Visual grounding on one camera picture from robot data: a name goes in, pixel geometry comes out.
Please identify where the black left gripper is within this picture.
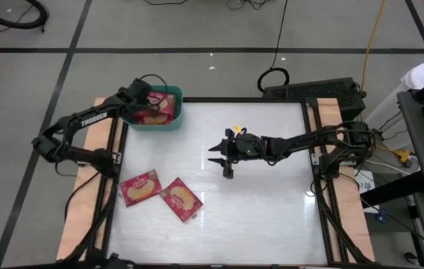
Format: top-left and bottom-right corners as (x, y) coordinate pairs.
(124, 78), (160, 114)

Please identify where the white paper sheet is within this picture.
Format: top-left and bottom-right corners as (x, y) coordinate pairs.
(355, 179), (375, 195)

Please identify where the black desk support beam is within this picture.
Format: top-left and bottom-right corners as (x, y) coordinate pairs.
(359, 170), (424, 208)

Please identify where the black aluminium table frame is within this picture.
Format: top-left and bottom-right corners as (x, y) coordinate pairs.
(57, 96), (376, 269)

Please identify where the black cable tangle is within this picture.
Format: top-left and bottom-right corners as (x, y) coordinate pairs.
(226, 0), (277, 11)

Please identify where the yellow hanging cable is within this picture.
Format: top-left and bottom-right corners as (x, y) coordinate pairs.
(359, 0), (388, 94)

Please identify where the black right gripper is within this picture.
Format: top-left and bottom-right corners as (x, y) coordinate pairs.
(208, 129), (264, 179)

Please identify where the black vented equipment case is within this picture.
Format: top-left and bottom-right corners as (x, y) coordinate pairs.
(263, 77), (367, 126)

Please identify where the teal plastic basket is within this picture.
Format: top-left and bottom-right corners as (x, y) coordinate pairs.
(122, 84), (184, 132)

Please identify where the thin black cable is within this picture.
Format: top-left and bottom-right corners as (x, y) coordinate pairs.
(140, 0), (191, 7)

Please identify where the yellow plug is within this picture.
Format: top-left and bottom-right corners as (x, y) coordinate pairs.
(393, 148), (413, 165)

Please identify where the thick black hose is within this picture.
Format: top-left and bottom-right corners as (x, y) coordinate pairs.
(0, 0), (49, 33)

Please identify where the black coiled floor cable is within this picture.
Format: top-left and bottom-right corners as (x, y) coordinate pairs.
(256, 0), (290, 93)

